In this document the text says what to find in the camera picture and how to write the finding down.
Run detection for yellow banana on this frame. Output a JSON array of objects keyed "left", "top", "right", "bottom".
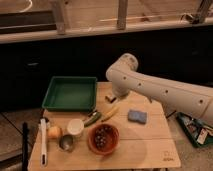
[{"left": 101, "top": 107, "right": 119, "bottom": 122}]

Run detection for blue sponge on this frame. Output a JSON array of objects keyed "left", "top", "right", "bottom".
[{"left": 128, "top": 110, "right": 147, "bottom": 124}]

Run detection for orange bowl of grapes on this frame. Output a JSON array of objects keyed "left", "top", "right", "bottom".
[{"left": 87, "top": 124, "right": 119, "bottom": 156}]

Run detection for green bin of items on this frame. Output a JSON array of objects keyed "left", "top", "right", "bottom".
[{"left": 176, "top": 113, "right": 213, "bottom": 148}]

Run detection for black pole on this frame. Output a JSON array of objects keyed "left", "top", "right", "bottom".
[{"left": 22, "top": 122, "right": 28, "bottom": 171}]

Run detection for green cucumber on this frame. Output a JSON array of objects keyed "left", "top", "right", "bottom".
[{"left": 84, "top": 112, "right": 102, "bottom": 127}]

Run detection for green plastic tray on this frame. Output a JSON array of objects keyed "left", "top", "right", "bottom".
[{"left": 42, "top": 76, "right": 97, "bottom": 112}]

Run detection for white cup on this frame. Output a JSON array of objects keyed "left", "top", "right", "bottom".
[{"left": 67, "top": 119, "right": 84, "bottom": 137}]

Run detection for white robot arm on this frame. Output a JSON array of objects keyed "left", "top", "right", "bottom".
[{"left": 106, "top": 53, "right": 213, "bottom": 127}]

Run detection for wooden block with dark base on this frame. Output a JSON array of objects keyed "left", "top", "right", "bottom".
[{"left": 105, "top": 95, "right": 117, "bottom": 103}]

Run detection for yellow onion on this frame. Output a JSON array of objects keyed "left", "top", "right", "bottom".
[{"left": 47, "top": 126, "right": 62, "bottom": 139}]

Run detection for metal cup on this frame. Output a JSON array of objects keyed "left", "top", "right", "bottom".
[{"left": 59, "top": 135, "right": 74, "bottom": 152}]

